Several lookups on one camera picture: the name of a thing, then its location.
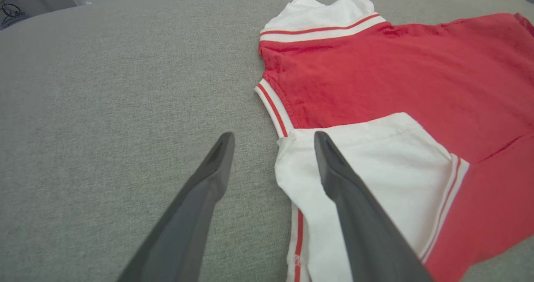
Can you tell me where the red white basketball jersey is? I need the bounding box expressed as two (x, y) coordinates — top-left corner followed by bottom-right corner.
(254, 0), (534, 282)

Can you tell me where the grey fabric sofa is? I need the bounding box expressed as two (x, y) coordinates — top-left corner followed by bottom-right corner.
(0, 0), (534, 282)

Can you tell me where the blue coiled cable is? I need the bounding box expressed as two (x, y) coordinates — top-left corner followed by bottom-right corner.
(1, 14), (26, 29)

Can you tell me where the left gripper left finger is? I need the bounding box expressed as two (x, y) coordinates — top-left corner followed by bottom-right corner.
(116, 132), (236, 282)

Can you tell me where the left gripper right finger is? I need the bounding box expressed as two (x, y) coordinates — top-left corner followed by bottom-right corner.
(314, 131), (435, 282)

